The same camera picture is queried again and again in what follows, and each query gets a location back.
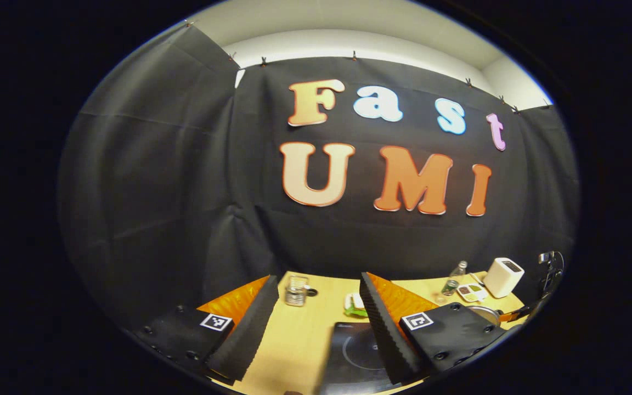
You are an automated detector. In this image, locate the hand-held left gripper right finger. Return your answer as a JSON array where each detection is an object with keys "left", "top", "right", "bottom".
[{"left": 359, "top": 272, "right": 509, "bottom": 385}]

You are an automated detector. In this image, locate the steel pot with soybeans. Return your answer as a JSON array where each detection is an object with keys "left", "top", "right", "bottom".
[{"left": 467, "top": 306, "right": 502, "bottom": 328}]

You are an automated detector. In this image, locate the sandwich on white plate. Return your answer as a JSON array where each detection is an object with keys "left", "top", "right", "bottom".
[{"left": 345, "top": 292, "right": 368, "bottom": 318}]

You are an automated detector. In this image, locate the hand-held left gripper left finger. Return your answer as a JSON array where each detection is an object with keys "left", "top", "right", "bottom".
[{"left": 132, "top": 274, "right": 280, "bottom": 383}]

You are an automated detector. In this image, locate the black induction cooktop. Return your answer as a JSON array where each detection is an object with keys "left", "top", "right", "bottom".
[{"left": 316, "top": 322, "right": 404, "bottom": 393}]

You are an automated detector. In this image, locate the white toaster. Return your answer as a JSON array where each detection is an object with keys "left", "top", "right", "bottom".
[{"left": 483, "top": 257, "right": 525, "bottom": 298}]

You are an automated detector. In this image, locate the row of black cloth clips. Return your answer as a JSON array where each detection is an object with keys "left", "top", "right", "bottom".
[{"left": 184, "top": 20, "right": 550, "bottom": 113}]

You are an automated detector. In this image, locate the white divided dish of beans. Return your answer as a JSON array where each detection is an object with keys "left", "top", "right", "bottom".
[{"left": 456, "top": 283, "right": 488, "bottom": 303}]

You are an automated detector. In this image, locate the metal wire basket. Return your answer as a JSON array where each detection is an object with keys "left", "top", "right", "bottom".
[{"left": 285, "top": 275, "right": 310, "bottom": 307}]

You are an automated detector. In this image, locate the clear plastic water bottle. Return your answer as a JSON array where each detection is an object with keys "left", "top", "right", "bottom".
[{"left": 441, "top": 261, "right": 468, "bottom": 297}]

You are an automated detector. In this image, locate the black backdrop cloth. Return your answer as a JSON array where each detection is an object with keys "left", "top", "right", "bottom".
[{"left": 58, "top": 25, "right": 580, "bottom": 336}]

